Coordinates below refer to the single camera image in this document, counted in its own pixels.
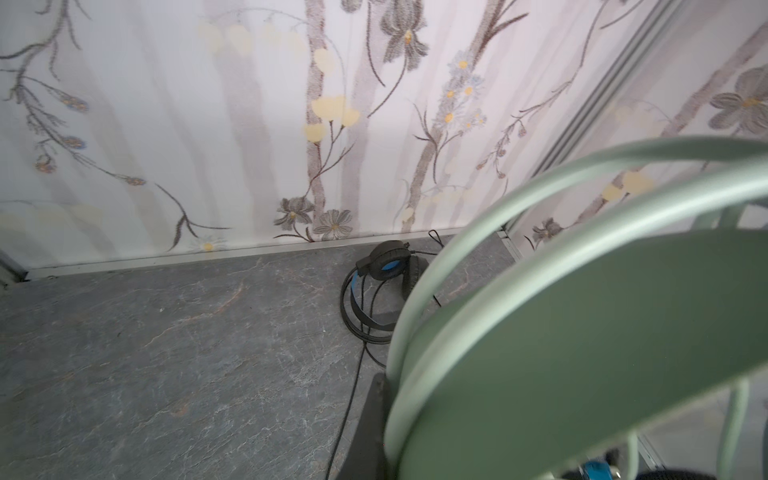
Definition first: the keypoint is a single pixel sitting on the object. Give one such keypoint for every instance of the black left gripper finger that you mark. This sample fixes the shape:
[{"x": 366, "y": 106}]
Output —
[{"x": 365, "y": 459}]

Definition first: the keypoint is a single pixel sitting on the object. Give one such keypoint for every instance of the mint green headphones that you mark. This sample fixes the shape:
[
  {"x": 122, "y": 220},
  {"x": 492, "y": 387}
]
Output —
[{"x": 607, "y": 328}]

